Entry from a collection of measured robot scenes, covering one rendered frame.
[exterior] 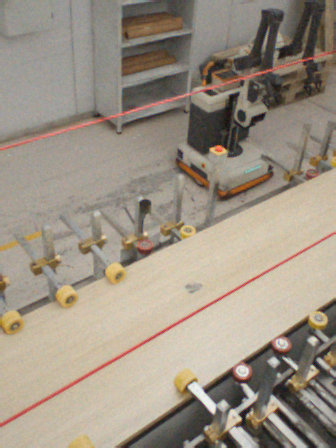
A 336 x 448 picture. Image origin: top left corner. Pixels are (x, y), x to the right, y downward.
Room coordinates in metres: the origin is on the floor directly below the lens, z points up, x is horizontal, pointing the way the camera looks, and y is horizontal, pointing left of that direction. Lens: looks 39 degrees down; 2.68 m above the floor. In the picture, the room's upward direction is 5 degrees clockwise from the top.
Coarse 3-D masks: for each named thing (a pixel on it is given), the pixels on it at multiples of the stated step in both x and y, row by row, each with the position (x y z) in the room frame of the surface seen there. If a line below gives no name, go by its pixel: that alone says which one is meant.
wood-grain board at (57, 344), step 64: (320, 192) 2.59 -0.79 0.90; (192, 256) 1.93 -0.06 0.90; (256, 256) 1.98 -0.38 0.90; (320, 256) 2.02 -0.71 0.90; (64, 320) 1.46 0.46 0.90; (128, 320) 1.49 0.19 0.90; (192, 320) 1.53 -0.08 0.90; (256, 320) 1.56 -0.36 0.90; (0, 384) 1.13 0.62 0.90; (64, 384) 1.16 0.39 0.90; (128, 384) 1.18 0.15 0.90
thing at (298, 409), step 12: (324, 348) 1.49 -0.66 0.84; (288, 372) 1.35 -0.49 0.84; (276, 384) 1.29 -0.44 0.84; (324, 384) 1.40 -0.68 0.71; (252, 396) 1.22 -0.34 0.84; (312, 396) 1.33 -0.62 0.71; (240, 408) 1.16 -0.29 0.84; (300, 408) 1.27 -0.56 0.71; (324, 408) 1.28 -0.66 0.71; (312, 420) 1.22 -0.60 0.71; (264, 432) 1.15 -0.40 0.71; (300, 432) 1.23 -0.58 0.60; (324, 432) 1.17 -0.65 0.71; (192, 444) 1.00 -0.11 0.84; (204, 444) 1.03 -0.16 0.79; (228, 444) 1.08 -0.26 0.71; (264, 444) 1.10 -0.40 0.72; (276, 444) 1.16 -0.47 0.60; (312, 444) 1.18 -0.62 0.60
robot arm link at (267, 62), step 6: (270, 18) 3.51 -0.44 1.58; (282, 18) 3.57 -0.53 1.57; (270, 24) 3.53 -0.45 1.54; (276, 24) 3.52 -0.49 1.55; (270, 30) 3.54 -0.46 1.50; (276, 30) 3.53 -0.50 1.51; (270, 36) 3.53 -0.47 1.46; (276, 36) 3.54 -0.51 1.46; (270, 42) 3.53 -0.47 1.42; (270, 48) 3.52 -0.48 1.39; (264, 54) 3.55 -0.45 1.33; (270, 54) 3.52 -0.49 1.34; (264, 60) 3.54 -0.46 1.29; (270, 60) 3.53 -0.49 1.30; (264, 66) 3.53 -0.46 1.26; (270, 66) 3.54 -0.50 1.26; (270, 72) 3.54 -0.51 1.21
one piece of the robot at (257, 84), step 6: (258, 72) 3.79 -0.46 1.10; (258, 78) 3.79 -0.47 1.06; (264, 78) 3.83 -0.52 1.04; (282, 78) 3.86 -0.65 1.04; (246, 84) 3.80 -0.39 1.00; (252, 84) 3.74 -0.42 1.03; (258, 84) 3.70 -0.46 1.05; (252, 90) 3.74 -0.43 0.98; (276, 90) 3.89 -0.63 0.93; (252, 96) 3.73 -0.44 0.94; (252, 102) 3.72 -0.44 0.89
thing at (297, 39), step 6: (306, 0) 3.88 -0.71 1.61; (312, 0) 3.89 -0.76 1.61; (318, 0) 3.88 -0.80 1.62; (306, 6) 3.87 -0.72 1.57; (318, 6) 3.80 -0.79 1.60; (324, 6) 3.84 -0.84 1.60; (306, 12) 3.87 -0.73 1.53; (300, 18) 3.91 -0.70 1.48; (306, 18) 3.87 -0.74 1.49; (300, 24) 3.90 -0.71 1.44; (306, 24) 3.89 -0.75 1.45; (300, 30) 3.89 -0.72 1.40; (294, 36) 3.92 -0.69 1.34; (300, 36) 3.89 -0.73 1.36; (294, 42) 3.91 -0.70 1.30; (300, 42) 3.91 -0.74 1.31; (288, 48) 3.92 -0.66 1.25; (294, 48) 3.90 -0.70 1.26; (288, 54) 3.91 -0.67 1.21; (294, 54) 3.89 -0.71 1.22
